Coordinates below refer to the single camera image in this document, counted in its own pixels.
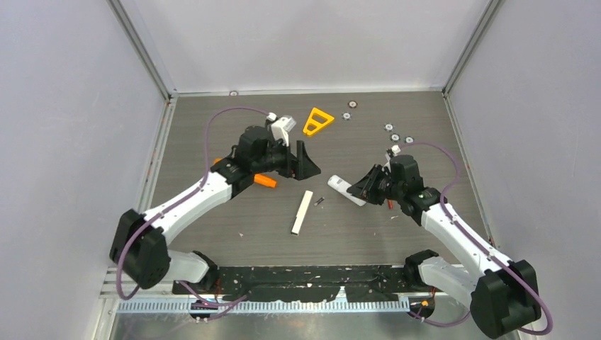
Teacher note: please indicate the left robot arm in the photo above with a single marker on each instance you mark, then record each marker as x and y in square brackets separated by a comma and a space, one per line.
[140, 247]

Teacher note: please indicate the long white box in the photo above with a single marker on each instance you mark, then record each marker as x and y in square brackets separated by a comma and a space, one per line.
[301, 212]

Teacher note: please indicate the yellow triangle bracket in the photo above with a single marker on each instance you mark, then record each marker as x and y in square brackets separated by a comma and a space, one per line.
[317, 121]

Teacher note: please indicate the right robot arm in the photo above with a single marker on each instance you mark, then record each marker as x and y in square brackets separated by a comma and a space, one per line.
[498, 292]

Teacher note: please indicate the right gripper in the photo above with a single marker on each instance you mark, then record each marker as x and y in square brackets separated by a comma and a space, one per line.
[366, 188]

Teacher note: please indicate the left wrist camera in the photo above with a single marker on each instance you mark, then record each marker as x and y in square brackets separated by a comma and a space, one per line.
[281, 126]

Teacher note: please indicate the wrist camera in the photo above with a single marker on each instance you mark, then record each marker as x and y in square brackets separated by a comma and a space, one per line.
[281, 126]
[393, 151]

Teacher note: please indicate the orange toy microphone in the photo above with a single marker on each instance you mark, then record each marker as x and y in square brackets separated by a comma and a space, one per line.
[265, 180]

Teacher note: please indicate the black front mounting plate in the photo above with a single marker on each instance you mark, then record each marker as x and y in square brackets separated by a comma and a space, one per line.
[363, 283]

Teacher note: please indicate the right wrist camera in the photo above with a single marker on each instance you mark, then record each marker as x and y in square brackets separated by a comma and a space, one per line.
[393, 151]

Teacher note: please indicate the white remote control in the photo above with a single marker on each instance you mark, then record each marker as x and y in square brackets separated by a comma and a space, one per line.
[340, 185]

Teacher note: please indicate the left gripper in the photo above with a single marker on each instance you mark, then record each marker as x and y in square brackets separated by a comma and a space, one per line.
[299, 166]

